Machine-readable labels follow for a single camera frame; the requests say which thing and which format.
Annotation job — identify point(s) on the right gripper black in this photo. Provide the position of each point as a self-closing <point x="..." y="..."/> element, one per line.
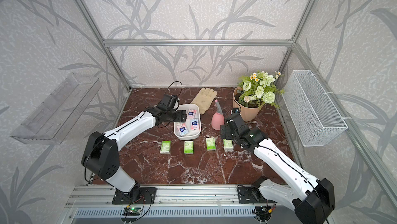
<point x="226" y="135"/>

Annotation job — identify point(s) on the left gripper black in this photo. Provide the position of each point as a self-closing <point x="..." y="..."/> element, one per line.
<point x="181" y="118"/>

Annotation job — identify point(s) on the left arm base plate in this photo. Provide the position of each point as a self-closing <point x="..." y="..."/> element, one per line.
<point x="138" y="195"/>

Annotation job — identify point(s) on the white wire basket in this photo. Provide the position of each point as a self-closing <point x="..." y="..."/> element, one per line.
<point x="314" y="115"/>

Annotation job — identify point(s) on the beige work glove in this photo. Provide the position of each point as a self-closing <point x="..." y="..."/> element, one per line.
<point x="204" y="99"/>

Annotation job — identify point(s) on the white plastic storage box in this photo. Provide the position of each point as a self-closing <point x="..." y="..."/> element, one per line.
<point x="192" y="134"/>

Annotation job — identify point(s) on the pink blue Tempo pack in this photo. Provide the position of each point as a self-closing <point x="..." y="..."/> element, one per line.
<point x="182" y="129"/>

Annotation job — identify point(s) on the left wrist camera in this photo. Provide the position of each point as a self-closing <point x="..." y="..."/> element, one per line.
<point x="169" y="102"/>

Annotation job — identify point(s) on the terracotta flower pot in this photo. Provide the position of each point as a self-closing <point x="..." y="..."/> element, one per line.
<point x="248" y="114"/>

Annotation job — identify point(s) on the pink Tempo pack right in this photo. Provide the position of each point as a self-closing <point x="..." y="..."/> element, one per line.
<point x="194" y="124"/>

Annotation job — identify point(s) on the controller board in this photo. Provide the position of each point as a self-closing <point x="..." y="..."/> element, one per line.
<point x="262" y="211"/>
<point x="132" y="211"/>

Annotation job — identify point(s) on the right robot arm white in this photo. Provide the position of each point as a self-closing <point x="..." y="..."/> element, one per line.
<point x="311" y="199"/>

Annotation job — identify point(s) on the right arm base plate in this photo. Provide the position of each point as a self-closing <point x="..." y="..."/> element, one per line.
<point x="249" y="194"/>

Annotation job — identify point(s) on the green tissue pack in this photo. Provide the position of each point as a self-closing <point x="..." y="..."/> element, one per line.
<point x="211" y="144"/>
<point x="165" y="147"/>
<point x="228" y="145"/>
<point x="188" y="147"/>

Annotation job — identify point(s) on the pink spray bottle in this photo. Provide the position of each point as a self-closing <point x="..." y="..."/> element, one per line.
<point x="218" y="117"/>

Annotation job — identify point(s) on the right controller board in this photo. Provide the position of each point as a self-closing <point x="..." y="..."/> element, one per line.
<point x="262" y="211"/>

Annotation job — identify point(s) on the pink Tempo tissue pack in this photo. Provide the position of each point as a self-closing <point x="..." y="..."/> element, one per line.
<point x="191" y="114"/>

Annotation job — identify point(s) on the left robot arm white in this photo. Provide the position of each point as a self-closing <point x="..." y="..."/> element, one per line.
<point x="101" y="154"/>

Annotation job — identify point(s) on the aluminium front rail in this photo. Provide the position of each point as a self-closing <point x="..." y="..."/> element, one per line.
<point x="184" y="195"/>

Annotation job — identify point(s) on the clear acrylic wall shelf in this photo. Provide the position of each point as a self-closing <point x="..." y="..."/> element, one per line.
<point x="52" y="121"/>

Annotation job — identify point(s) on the artificial green white flowers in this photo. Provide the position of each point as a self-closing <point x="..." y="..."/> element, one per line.
<point x="259" y="89"/>

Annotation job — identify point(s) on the left controller board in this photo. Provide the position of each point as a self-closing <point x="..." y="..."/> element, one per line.
<point x="132" y="211"/>

